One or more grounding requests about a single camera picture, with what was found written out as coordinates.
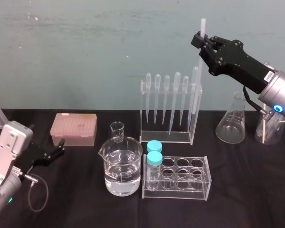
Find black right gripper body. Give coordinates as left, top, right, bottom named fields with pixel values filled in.
left=200, top=38, right=276, bottom=94

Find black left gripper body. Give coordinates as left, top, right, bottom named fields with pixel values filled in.
left=14, top=142, right=52, bottom=177

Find clear white stirring rod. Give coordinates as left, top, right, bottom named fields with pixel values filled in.
left=197, top=19, right=207, bottom=84

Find pink pipette tip box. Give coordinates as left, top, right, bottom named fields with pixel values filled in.
left=49, top=113, right=97, bottom=147

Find small empty glass beaker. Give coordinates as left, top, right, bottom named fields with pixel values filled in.
left=110, top=121, right=124, bottom=143

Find conical glass flask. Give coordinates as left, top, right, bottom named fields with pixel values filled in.
left=215, top=91, right=247, bottom=144

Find large glass beaker with water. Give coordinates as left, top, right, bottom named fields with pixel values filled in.
left=97, top=136, right=143, bottom=197

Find thin pale stick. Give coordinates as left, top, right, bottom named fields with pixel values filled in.
left=261, top=104, right=267, bottom=139

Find clear tube with teal cap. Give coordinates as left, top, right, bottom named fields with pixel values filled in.
left=146, top=151, right=163, bottom=191
left=146, top=140, right=163, bottom=153

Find clear acrylic pipette stand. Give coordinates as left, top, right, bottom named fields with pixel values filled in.
left=140, top=79, right=203, bottom=145

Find clear acrylic tube rack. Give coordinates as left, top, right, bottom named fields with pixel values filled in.
left=142, top=153, right=213, bottom=201

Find black table cloth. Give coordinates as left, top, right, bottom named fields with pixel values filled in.
left=0, top=108, right=285, bottom=228

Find thin dark left gripper cable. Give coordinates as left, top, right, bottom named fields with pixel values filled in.
left=23, top=174, right=49, bottom=212

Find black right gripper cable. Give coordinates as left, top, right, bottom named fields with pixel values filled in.
left=242, top=85, right=276, bottom=120

